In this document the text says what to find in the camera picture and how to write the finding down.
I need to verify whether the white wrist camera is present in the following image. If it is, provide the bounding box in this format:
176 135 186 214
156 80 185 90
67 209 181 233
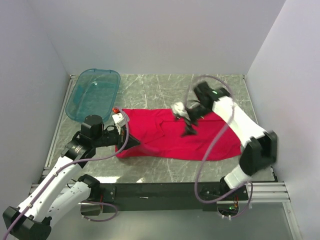
170 101 189 119
112 107 130 128

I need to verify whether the teal translucent plastic bin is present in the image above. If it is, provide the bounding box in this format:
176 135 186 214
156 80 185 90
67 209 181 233
65 68 121 123

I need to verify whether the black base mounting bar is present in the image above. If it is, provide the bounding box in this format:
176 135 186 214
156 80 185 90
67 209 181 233
80 182 249 216

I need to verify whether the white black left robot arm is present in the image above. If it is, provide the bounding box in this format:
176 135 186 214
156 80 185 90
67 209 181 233
2 111 130 240

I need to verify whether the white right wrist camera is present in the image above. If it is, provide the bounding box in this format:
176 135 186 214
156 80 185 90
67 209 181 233
170 101 189 119

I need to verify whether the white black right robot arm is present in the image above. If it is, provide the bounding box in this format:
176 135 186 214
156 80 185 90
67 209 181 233
171 81 278 200

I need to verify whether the aluminium left side rail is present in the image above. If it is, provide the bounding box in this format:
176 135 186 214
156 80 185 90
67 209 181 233
40 74 77 179

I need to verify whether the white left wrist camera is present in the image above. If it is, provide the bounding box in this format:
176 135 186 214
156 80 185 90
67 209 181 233
112 107 130 128

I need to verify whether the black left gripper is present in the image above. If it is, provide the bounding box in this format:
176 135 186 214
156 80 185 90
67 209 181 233
93 122 141 153

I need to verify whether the red t shirt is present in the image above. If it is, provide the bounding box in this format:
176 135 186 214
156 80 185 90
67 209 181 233
114 107 241 161

